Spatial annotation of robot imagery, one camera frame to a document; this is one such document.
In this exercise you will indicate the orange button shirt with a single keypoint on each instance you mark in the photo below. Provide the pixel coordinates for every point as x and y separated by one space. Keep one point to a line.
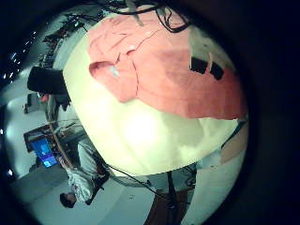
168 72

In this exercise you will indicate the black stand pole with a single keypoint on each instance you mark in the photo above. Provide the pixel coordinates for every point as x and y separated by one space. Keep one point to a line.
171 197

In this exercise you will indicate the person in light grey clothes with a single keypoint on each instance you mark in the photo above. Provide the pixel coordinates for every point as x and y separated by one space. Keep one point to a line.
82 175

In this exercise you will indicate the brown floor mat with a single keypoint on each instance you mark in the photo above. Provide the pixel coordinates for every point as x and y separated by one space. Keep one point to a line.
159 207

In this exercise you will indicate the operator desk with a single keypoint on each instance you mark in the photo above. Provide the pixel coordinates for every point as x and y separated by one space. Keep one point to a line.
53 132

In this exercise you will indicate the black office chair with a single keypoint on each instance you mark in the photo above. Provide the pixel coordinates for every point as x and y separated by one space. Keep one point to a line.
47 80

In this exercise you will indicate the blue screen monitor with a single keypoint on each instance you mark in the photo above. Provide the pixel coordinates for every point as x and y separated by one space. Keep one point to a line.
43 153

